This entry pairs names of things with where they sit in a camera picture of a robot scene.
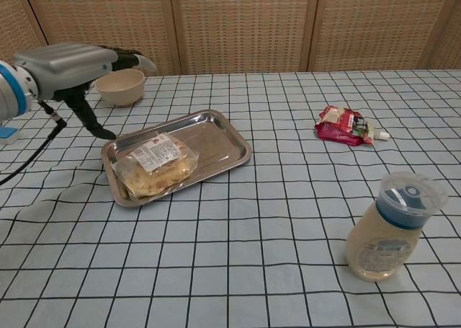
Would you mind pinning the clear bag of snacks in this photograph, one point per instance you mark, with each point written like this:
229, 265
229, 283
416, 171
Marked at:
158, 166

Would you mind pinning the blue square block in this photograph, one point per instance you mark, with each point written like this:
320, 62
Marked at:
7, 134

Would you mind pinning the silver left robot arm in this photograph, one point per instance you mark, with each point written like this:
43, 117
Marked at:
12, 90

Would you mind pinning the beige round bowl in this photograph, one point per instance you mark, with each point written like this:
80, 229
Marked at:
120, 88

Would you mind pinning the beige sauce bottle blue cap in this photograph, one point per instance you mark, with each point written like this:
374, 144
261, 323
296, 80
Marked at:
381, 245

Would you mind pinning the rectangular stainless steel tray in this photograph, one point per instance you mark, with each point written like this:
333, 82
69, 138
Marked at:
216, 140

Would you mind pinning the woven bamboo screen panel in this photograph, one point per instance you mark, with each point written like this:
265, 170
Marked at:
448, 25
374, 21
18, 14
245, 21
104, 18

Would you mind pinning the red crumpled spout pouch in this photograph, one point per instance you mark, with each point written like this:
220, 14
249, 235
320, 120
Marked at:
342, 129

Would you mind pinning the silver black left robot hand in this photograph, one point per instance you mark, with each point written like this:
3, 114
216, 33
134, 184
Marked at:
68, 68

